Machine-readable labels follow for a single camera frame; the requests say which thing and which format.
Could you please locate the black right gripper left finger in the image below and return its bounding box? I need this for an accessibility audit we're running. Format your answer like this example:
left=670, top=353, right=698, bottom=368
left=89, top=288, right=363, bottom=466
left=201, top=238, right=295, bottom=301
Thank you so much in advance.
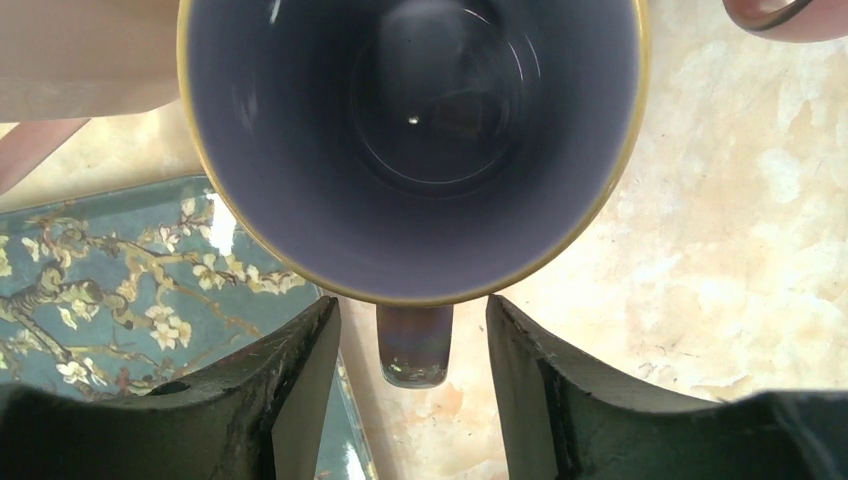
left=1, top=297, right=341, bottom=479

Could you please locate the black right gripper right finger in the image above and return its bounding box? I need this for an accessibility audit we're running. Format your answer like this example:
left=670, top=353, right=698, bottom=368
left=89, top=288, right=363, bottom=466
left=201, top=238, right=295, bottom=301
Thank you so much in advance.
left=486, top=295, right=847, bottom=479

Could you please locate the black upside-down mug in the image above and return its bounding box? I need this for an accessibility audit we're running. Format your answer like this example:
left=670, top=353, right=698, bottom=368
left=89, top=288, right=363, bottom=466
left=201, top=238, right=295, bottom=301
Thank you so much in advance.
left=177, top=1, right=650, bottom=389

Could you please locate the pink upside-down mug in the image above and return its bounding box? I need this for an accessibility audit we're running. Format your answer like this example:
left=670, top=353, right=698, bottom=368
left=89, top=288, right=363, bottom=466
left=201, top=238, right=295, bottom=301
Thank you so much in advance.
left=1, top=0, right=179, bottom=191

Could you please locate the red-bottomed glass mug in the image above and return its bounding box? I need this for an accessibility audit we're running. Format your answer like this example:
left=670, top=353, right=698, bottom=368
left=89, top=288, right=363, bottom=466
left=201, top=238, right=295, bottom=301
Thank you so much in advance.
left=722, top=0, right=847, bottom=43

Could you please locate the teal floral serving tray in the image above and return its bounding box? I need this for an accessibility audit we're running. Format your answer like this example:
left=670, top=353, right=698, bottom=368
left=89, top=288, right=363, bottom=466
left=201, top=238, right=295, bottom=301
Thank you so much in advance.
left=1, top=176, right=376, bottom=479

